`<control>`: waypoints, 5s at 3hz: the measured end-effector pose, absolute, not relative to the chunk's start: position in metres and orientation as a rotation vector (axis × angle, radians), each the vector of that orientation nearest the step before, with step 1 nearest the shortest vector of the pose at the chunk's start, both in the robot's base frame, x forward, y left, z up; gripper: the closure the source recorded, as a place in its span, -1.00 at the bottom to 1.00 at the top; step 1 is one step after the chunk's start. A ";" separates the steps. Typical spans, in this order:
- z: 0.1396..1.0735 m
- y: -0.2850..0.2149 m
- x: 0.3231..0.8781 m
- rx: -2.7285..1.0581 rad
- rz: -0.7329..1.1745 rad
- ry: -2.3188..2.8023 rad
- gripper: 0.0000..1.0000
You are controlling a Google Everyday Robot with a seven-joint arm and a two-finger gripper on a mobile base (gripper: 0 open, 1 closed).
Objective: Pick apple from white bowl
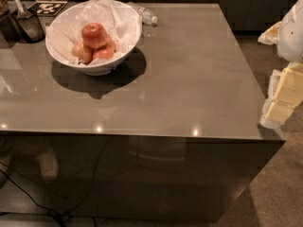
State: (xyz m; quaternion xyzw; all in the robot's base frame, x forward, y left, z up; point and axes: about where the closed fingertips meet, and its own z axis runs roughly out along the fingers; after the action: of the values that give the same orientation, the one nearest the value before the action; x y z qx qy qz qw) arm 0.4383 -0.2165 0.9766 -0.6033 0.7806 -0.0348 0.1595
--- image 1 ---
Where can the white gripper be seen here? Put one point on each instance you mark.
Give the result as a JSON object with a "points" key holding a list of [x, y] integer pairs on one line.
{"points": [[292, 32]]}

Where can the white paper bowl liner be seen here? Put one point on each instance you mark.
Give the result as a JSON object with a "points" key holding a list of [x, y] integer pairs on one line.
{"points": [[120, 20]]}

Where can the right hidden apple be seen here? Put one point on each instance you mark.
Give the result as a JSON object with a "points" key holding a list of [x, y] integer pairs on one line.
{"points": [[110, 43]]}

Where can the white ceramic bowl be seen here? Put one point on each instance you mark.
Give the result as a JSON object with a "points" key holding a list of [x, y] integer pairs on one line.
{"points": [[99, 70]]}

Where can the left yellowish apple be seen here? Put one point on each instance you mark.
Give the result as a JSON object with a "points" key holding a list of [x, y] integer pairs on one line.
{"points": [[83, 52]]}

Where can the clear plastic water bottle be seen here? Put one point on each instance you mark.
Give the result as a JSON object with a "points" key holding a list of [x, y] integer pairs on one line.
{"points": [[148, 17]]}

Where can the black white fiducial marker card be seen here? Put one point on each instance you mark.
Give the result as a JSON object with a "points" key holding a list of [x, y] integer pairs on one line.
{"points": [[48, 8]]}

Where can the dark container with scoop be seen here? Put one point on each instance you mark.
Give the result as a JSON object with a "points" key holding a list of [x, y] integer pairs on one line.
{"points": [[28, 23]]}

